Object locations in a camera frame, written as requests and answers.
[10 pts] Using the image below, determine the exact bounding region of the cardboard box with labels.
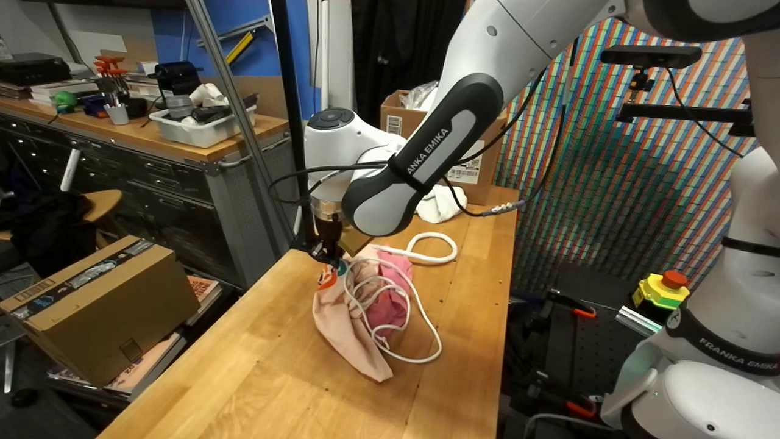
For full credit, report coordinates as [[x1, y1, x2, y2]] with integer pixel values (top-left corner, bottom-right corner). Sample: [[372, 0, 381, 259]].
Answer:
[[377, 85, 511, 204]]

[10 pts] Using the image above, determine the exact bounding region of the blue panel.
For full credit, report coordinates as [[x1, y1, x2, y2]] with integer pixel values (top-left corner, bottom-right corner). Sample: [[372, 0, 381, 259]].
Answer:
[[150, 0, 325, 120]]

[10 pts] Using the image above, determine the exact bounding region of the white plastic bin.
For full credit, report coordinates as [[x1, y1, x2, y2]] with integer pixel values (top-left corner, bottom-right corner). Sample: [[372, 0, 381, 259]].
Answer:
[[147, 102, 261, 150]]

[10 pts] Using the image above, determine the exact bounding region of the thin black camera cable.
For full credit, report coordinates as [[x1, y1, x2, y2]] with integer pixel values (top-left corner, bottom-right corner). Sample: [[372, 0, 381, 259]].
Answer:
[[666, 65, 740, 157]]

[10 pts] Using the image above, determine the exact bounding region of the black camera stand pole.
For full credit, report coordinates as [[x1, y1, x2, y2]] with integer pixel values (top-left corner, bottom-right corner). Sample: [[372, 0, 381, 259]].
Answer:
[[269, 0, 329, 253]]

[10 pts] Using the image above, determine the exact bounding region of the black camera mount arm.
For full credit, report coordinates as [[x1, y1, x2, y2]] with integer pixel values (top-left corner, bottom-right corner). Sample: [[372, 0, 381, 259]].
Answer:
[[613, 98, 754, 142]]

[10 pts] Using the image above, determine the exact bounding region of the silver aluminium extrusion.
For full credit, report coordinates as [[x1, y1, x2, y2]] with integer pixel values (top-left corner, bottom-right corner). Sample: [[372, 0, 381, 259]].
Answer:
[[613, 303, 671, 337]]

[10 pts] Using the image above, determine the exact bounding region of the black benchtop appliance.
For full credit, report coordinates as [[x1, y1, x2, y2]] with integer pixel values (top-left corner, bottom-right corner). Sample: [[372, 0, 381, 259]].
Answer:
[[153, 59, 202, 102]]

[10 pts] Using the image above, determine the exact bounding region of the thin white cord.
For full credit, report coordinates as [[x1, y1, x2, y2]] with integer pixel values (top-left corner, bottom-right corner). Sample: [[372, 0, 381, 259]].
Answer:
[[343, 265, 446, 366]]

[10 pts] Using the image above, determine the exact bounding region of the black stereo camera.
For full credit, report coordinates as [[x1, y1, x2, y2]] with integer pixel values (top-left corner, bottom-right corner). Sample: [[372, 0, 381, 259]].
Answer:
[[596, 44, 705, 70]]

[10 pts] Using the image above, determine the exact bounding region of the black equipment cart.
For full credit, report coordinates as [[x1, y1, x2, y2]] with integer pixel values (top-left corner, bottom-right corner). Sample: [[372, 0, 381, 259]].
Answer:
[[503, 265, 654, 439]]

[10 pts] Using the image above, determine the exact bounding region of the white packing paper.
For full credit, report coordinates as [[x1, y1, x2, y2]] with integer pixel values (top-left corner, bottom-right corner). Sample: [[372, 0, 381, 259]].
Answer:
[[401, 80, 449, 113]]

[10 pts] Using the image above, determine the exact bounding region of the peach printed cloth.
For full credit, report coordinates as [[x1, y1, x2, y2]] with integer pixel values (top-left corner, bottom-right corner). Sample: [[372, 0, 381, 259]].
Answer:
[[310, 252, 398, 386]]

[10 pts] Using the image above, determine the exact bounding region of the wooden top workbench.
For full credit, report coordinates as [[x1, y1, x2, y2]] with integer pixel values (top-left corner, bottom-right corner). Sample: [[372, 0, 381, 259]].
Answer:
[[0, 94, 303, 288]]

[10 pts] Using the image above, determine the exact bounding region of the black bag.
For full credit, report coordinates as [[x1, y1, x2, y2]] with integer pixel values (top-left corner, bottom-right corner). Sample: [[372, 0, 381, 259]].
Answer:
[[0, 192, 95, 277]]

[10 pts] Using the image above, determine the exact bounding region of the round wooden stool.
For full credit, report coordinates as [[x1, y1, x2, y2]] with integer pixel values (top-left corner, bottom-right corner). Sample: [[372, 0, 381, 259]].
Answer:
[[78, 188, 124, 226]]

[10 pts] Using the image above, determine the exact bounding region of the green plastic item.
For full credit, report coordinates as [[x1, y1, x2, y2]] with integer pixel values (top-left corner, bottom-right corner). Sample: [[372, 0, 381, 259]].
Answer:
[[52, 90, 80, 114]]

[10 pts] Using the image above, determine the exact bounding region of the yellow red emergency stop button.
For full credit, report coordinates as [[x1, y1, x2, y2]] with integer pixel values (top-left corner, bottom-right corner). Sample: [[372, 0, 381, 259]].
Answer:
[[631, 269, 693, 313]]

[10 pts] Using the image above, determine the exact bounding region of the thick white rope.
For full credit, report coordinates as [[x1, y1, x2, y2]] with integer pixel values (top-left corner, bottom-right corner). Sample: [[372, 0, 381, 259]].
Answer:
[[387, 229, 461, 269]]

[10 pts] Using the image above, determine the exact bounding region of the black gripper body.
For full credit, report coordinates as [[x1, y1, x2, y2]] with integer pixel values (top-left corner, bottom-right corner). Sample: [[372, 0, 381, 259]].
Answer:
[[311, 198, 350, 246]]

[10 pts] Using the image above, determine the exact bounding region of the black curtain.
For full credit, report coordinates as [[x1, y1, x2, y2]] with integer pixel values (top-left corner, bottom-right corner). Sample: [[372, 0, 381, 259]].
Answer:
[[348, 0, 472, 113]]

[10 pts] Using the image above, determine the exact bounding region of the long brown cardboard box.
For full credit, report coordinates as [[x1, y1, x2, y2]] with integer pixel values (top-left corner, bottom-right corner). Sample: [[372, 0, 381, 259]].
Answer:
[[0, 233, 202, 387]]

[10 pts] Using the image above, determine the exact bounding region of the orange plastic item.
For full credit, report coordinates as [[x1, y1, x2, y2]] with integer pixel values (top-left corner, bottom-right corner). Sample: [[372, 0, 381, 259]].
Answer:
[[93, 52, 130, 80]]

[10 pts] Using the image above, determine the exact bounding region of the black flat case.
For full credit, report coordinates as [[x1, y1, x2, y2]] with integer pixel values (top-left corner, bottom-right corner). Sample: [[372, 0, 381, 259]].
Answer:
[[0, 54, 72, 87]]

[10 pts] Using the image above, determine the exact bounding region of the slanted grey metal strut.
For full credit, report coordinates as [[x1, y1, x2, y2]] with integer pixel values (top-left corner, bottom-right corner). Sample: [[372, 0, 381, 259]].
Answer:
[[183, 0, 288, 246]]

